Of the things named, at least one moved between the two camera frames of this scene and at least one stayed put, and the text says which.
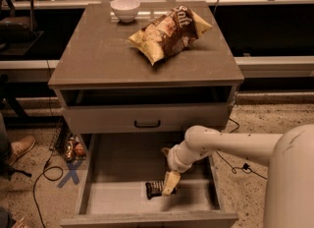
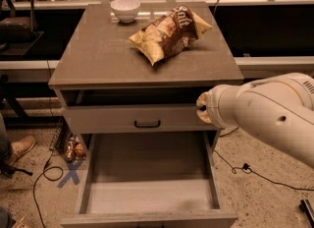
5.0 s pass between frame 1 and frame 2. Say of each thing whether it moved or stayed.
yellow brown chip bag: stayed
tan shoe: stayed
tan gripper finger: moved
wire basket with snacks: stayed
